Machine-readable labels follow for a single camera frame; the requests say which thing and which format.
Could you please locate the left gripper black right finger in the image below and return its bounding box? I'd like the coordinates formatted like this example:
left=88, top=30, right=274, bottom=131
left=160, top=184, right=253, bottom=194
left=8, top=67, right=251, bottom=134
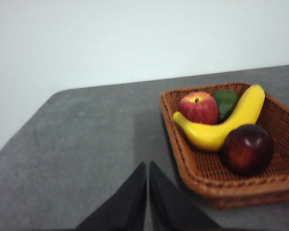
left=148, top=160, right=220, bottom=231

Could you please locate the red apple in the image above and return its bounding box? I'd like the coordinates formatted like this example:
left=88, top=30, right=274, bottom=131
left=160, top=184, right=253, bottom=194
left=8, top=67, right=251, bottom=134
left=178, top=91, right=219, bottom=125

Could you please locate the yellow banana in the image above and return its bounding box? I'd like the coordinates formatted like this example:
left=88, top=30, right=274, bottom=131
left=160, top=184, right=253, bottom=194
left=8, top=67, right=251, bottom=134
left=172, top=83, right=265, bottom=152

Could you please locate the brown wicker basket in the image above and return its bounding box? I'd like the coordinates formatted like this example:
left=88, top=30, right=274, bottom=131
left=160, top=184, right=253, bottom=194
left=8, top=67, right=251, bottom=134
left=160, top=81, right=289, bottom=209

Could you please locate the green avocado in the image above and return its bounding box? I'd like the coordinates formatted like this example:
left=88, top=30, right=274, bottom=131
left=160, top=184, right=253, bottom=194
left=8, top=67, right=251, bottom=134
left=211, top=89, right=239, bottom=123

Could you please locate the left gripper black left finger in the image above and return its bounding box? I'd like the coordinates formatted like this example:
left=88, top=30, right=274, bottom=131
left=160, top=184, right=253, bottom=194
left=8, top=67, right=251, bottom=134
left=77, top=161, right=147, bottom=231

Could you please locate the dark purple plum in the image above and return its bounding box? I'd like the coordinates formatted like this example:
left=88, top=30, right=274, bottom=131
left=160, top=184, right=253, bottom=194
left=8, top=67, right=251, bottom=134
left=222, top=124, right=274, bottom=176

